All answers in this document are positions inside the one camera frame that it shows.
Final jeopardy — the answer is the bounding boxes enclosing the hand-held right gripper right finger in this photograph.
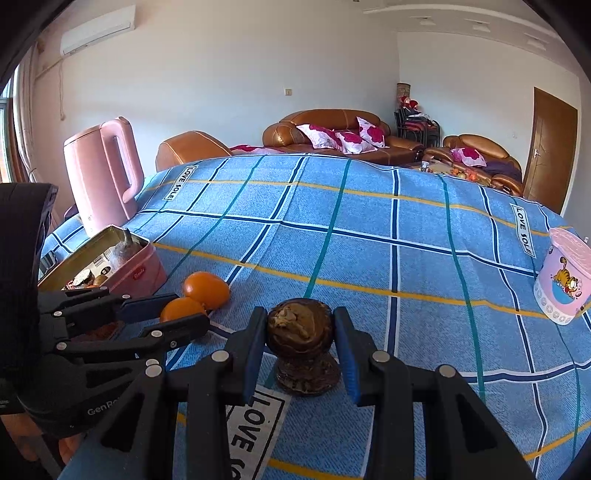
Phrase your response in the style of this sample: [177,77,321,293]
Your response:
[332,307,536,480]

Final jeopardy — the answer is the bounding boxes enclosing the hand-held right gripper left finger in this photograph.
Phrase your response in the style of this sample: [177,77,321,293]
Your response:
[78,307,269,480]

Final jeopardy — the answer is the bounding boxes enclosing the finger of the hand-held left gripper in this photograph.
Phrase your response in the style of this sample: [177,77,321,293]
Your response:
[44,312,211,365]
[38,285,178,330]

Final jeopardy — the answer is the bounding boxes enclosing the small orange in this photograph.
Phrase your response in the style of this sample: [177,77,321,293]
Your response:
[159,296,208,323]
[182,271,230,311]

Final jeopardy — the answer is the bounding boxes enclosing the pink metal tin box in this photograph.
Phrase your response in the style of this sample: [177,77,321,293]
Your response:
[38,224,168,301]

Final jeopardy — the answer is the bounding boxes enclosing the purple passion fruit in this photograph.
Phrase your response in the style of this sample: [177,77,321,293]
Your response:
[109,227,145,271]

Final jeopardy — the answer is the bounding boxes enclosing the printed paper sheet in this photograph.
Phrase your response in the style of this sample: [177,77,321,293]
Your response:
[69,249,121,287]

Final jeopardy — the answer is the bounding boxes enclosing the pink electric kettle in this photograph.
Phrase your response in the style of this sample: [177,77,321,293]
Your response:
[63,116,145,236]

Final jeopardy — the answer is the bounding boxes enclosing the blue plaid tablecloth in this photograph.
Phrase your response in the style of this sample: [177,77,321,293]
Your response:
[39,154,591,480]

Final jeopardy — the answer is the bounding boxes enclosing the light curtain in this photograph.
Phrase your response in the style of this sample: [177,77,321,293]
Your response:
[13,44,44,185]

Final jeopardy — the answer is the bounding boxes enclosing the brown leather armchair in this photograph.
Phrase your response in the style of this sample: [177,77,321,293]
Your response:
[424,134,524,197]
[156,130,234,172]

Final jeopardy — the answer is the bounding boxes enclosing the pink blanket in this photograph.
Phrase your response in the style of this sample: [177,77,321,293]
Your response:
[229,144,282,155]

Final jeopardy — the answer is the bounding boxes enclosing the coffee table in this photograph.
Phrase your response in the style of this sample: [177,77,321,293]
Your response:
[406,159,458,175]

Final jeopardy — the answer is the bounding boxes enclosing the white pillow red flowers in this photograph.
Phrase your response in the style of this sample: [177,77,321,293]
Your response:
[450,147,488,168]
[295,124,342,149]
[335,130,377,154]
[356,116,386,148]

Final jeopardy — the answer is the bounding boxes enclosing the decorative fruit pile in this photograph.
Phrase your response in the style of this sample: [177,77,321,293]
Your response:
[450,166,485,183]

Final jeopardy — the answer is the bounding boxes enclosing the pink cartoon cup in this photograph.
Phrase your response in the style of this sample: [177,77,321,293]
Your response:
[533,226,591,326]

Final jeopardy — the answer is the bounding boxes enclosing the white air conditioner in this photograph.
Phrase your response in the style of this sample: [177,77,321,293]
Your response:
[60,4,137,57]

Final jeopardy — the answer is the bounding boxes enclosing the stacked dark chairs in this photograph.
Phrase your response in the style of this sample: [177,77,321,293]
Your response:
[394,108,440,147]

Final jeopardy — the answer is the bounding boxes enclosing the brown leather sofa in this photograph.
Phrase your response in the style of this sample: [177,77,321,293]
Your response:
[262,109,426,163]

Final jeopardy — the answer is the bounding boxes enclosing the purple blanket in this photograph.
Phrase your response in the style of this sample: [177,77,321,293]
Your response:
[485,159,518,178]

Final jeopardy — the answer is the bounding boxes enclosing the brown wooden door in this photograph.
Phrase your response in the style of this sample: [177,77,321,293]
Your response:
[522,87,579,215]

